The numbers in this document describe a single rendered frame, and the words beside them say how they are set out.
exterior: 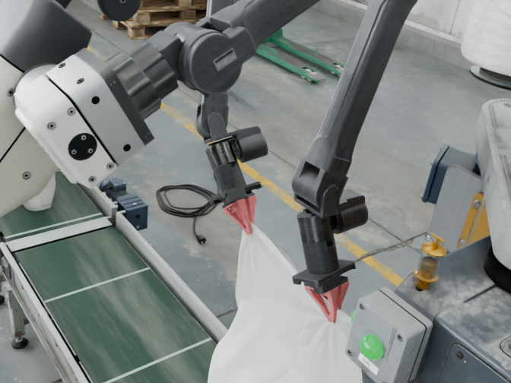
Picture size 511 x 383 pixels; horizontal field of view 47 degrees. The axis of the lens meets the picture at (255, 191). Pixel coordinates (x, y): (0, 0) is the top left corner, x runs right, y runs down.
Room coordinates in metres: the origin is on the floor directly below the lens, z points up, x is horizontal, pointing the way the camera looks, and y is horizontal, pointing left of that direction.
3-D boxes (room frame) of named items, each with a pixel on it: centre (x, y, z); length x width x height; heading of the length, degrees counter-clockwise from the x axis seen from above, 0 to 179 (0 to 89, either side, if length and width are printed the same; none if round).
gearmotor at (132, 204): (2.22, 0.60, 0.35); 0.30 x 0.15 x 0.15; 40
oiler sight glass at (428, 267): (0.58, -0.21, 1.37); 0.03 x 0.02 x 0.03; 40
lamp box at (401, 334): (0.53, -0.17, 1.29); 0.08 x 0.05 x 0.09; 40
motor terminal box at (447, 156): (1.03, -0.37, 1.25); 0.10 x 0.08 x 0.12; 155
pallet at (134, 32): (6.46, 1.19, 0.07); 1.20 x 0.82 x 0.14; 128
